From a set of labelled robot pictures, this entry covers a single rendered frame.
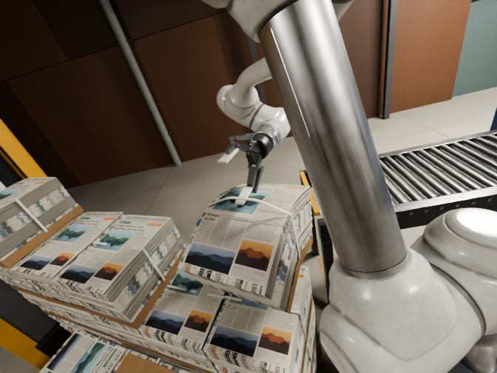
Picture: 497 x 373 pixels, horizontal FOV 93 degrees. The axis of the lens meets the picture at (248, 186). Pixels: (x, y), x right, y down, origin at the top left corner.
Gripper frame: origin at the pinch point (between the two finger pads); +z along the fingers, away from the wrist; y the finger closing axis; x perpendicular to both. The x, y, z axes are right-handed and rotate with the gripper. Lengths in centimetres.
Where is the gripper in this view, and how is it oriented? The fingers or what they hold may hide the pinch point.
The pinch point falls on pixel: (232, 180)
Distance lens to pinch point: 66.2
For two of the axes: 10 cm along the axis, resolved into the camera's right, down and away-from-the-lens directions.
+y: 3.0, 7.7, 5.6
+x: -8.4, -0.6, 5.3
